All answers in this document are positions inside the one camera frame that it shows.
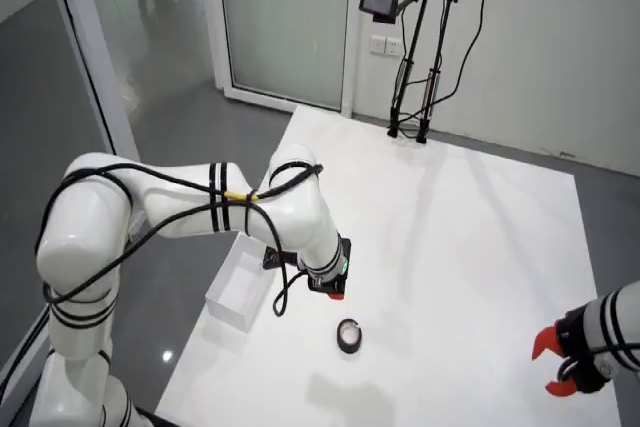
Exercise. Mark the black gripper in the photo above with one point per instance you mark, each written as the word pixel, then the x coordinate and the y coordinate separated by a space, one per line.
pixel 325 287
pixel 575 337

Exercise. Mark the black tape roll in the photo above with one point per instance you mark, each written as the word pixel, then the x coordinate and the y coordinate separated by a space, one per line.
pixel 349 344

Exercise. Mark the white cardboard bin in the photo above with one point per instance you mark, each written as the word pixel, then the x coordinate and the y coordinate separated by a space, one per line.
pixel 235 292

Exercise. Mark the white framed glass door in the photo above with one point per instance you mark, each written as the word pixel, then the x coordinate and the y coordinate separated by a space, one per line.
pixel 225 47

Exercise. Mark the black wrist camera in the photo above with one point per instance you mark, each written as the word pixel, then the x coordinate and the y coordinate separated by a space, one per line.
pixel 272 257

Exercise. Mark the white wall switch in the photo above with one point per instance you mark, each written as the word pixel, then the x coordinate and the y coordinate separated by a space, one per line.
pixel 378 44

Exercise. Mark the white wall socket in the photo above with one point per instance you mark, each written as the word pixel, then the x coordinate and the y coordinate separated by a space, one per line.
pixel 394 46

